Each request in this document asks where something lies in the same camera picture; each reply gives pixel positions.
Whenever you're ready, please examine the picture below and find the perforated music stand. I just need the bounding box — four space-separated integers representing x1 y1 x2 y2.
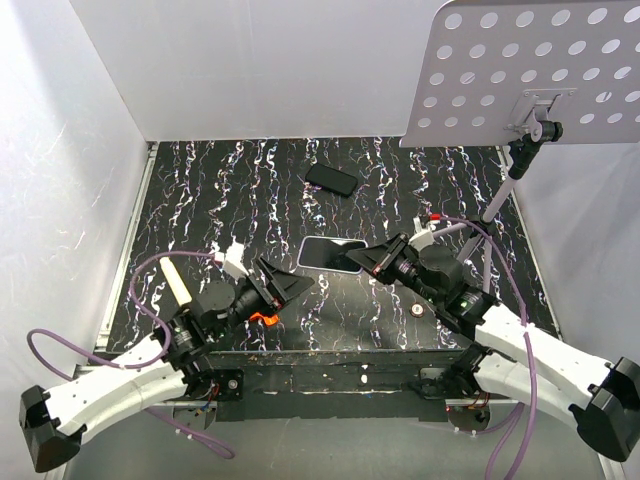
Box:
367 0 640 347

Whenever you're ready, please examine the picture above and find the small round coin object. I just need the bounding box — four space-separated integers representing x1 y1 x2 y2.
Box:
410 303 425 318

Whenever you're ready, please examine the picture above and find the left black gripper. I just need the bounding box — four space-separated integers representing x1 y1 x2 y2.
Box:
211 256 314 340

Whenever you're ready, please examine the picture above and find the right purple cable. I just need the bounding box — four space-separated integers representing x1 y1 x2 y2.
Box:
434 214 539 480

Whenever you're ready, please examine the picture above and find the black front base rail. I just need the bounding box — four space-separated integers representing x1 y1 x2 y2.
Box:
163 345 489 422

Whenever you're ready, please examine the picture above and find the cream wooden pestle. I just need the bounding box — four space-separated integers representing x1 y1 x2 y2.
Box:
159 257 192 307

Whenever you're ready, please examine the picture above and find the orange curved pipe piece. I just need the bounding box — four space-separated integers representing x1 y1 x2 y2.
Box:
249 312 280 328

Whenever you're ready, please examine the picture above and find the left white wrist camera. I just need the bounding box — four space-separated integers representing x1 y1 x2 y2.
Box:
214 241 249 281

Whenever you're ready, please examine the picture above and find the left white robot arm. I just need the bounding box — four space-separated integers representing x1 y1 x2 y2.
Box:
19 252 314 473

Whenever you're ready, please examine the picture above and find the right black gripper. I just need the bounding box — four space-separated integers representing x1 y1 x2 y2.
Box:
347 232 442 307

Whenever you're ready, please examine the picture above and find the lavender phone case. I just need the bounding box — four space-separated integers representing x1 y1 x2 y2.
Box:
297 235 369 276

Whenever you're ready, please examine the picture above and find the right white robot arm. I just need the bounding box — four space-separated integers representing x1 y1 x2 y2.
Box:
346 235 639 462

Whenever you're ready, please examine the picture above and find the black phone on table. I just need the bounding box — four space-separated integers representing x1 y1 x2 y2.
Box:
305 164 358 197

